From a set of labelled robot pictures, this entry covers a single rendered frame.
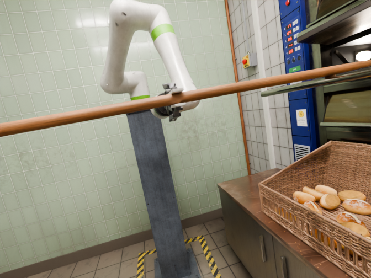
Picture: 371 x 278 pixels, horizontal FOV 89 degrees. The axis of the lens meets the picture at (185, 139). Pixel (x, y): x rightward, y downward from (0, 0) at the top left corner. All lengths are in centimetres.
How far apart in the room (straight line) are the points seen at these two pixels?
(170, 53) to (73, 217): 163
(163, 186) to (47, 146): 108
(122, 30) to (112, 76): 27
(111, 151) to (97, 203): 48
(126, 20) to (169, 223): 118
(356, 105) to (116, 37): 117
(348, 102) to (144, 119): 109
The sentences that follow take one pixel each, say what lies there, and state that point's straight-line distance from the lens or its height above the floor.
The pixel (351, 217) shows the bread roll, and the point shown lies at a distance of 100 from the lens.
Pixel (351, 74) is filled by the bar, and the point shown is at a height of 116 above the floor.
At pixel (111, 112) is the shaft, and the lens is 51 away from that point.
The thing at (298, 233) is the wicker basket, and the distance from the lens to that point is 94.
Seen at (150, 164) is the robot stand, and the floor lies 85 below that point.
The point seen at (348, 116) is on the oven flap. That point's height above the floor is 98.
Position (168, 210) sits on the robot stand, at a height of 52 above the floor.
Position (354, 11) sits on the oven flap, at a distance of 106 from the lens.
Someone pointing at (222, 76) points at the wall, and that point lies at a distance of 198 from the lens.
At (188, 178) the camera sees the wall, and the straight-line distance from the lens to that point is 192.
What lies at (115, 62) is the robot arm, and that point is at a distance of 111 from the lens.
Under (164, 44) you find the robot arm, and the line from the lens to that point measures 97.
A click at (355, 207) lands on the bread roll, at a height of 62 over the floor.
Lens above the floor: 114
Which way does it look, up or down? 8 degrees down
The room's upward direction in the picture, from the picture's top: 10 degrees counter-clockwise
